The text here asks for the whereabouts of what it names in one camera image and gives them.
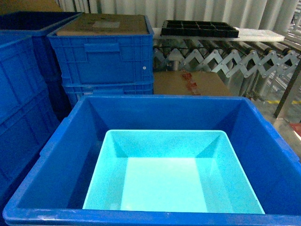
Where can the blue crate far left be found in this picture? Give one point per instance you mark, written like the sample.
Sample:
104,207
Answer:
38,25

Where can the cardboard sheet on crate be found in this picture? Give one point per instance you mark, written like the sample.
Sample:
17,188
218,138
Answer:
104,24

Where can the blue ribbed crate upper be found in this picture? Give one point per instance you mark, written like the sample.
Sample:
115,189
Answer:
104,59

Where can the expandable roller conveyor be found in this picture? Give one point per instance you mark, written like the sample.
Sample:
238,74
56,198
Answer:
265,71

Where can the brown cardboard box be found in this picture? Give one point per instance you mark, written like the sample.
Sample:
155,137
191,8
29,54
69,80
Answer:
189,83

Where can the large blue plastic tub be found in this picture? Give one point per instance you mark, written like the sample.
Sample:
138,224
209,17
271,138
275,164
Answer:
54,191

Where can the light teal plastic box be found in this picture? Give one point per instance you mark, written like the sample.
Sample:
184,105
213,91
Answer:
195,171

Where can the black compartment tray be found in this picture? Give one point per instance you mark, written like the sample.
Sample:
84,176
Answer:
198,29

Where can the blue ribbed crate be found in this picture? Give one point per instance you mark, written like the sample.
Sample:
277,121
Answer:
104,59
76,91

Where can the blue ribbed crate lower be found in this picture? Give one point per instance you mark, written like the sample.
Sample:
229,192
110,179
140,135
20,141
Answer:
76,91

